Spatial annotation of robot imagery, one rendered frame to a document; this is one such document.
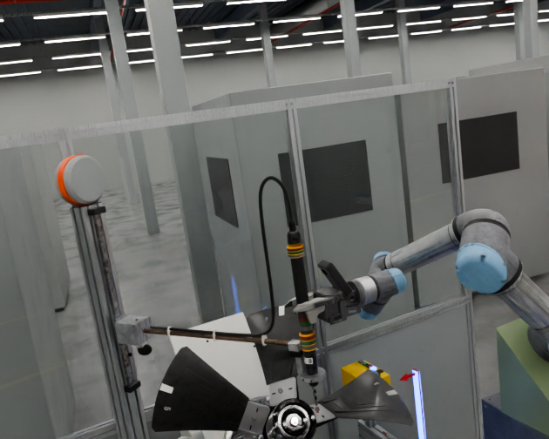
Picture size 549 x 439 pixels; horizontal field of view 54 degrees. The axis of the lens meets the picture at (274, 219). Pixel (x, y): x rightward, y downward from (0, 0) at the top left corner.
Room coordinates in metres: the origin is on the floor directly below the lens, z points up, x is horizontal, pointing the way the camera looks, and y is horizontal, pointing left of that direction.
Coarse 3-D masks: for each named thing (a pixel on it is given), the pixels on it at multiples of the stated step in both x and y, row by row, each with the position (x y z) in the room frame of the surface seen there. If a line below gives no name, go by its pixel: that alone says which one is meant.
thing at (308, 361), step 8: (288, 224) 1.36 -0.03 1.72; (288, 232) 1.35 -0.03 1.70; (296, 232) 1.35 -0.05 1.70; (288, 240) 1.35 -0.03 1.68; (296, 240) 1.34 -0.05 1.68; (304, 352) 1.35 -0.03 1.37; (312, 352) 1.34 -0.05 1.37; (304, 360) 1.35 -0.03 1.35; (312, 360) 1.34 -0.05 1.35; (312, 368) 1.34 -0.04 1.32; (312, 384) 1.35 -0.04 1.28
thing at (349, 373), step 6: (348, 366) 1.83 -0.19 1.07; (354, 366) 1.83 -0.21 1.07; (360, 366) 1.82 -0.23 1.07; (342, 372) 1.82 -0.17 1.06; (348, 372) 1.79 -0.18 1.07; (354, 372) 1.78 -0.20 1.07; (360, 372) 1.77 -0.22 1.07; (384, 372) 1.75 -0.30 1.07; (342, 378) 1.82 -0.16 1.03; (348, 378) 1.79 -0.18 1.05; (354, 378) 1.75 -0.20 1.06; (384, 378) 1.72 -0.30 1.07; (342, 384) 1.83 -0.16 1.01
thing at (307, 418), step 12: (276, 408) 1.28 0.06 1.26; (288, 408) 1.30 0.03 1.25; (300, 408) 1.31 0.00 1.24; (276, 420) 1.26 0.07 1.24; (288, 420) 1.28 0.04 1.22; (300, 420) 1.28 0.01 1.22; (312, 420) 1.28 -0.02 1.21; (264, 432) 1.33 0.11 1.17; (276, 432) 1.24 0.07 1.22; (288, 432) 1.25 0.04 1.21; (300, 432) 1.26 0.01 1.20; (312, 432) 1.26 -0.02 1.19
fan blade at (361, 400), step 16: (352, 384) 1.49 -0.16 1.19; (368, 384) 1.48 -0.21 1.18; (384, 384) 1.48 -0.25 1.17; (336, 400) 1.41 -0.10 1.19; (352, 400) 1.40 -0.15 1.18; (368, 400) 1.41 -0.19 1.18; (384, 400) 1.41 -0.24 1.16; (400, 400) 1.43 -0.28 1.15; (336, 416) 1.33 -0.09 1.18; (352, 416) 1.33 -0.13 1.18; (368, 416) 1.34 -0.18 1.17; (384, 416) 1.35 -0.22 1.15; (400, 416) 1.36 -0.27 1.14
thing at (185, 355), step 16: (192, 352) 1.34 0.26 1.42; (176, 368) 1.32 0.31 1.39; (192, 368) 1.32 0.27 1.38; (208, 368) 1.32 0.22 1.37; (176, 384) 1.31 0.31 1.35; (192, 384) 1.31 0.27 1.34; (208, 384) 1.31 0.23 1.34; (224, 384) 1.31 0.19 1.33; (160, 400) 1.30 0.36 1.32; (176, 400) 1.30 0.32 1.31; (192, 400) 1.30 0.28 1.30; (208, 400) 1.30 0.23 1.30; (224, 400) 1.31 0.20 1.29; (240, 400) 1.31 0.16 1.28; (160, 416) 1.29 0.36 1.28; (176, 416) 1.30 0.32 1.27; (192, 416) 1.30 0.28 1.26; (208, 416) 1.31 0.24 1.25; (224, 416) 1.31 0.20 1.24; (240, 416) 1.31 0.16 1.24
